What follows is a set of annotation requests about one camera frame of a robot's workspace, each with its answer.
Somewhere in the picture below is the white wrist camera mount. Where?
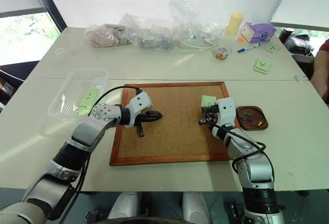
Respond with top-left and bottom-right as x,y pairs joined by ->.
214,97 -> 236,127
127,91 -> 153,127

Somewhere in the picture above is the person in red shirt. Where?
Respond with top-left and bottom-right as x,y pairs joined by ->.
310,38 -> 329,105

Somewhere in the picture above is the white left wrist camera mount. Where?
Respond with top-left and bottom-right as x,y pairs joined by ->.
127,91 -> 153,127

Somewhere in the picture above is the green sticky note with mark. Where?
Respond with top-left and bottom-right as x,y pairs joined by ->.
79,89 -> 100,107

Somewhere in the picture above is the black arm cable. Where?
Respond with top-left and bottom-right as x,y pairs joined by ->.
58,85 -> 142,224
204,106 -> 267,175

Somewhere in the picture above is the purple cardboard box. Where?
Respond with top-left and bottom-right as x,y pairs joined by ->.
241,21 -> 277,44

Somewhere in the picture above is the small green sticky note pad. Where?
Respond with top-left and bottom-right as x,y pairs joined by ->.
264,43 -> 281,54

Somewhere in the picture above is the wood-framed cork board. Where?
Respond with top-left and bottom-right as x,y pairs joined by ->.
109,81 -> 233,167

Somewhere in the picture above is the blue whiteboard marker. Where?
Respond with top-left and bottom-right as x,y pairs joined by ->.
236,43 -> 261,53

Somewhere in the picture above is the clear plastic box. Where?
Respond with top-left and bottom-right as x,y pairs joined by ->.
47,67 -> 111,126

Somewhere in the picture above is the large green sticky note pad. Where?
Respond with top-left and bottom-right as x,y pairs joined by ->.
252,59 -> 272,75

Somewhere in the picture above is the plastic bag with grey parts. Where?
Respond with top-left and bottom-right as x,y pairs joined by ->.
118,13 -> 178,52

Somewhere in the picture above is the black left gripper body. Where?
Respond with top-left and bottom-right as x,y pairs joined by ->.
135,109 -> 151,138

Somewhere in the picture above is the white board panel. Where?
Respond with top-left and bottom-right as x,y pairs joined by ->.
269,0 -> 329,27

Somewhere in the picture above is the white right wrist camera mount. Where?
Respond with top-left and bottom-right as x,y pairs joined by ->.
214,97 -> 236,127

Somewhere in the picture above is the dark brown wooden tray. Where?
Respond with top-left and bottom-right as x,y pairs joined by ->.
235,105 -> 269,132

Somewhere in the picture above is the clear bag with white cable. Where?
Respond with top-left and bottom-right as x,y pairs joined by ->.
168,0 -> 225,50

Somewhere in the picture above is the dark window frame post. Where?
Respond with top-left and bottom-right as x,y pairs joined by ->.
25,0 -> 69,34

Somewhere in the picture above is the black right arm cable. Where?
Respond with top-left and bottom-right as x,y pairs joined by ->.
204,106 -> 267,175

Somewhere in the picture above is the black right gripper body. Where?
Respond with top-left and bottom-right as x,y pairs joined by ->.
198,113 -> 219,127

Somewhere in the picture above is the black bag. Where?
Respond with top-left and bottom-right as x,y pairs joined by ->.
278,27 -> 316,64

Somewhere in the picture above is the clear jar of coloured pins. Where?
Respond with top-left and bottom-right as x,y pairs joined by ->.
213,46 -> 231,61

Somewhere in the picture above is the plastic bag with pink cloth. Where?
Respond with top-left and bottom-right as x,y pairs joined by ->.
83,23 -> 130,48

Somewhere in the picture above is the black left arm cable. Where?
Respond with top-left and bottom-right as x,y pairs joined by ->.
58,85 -> 142,224

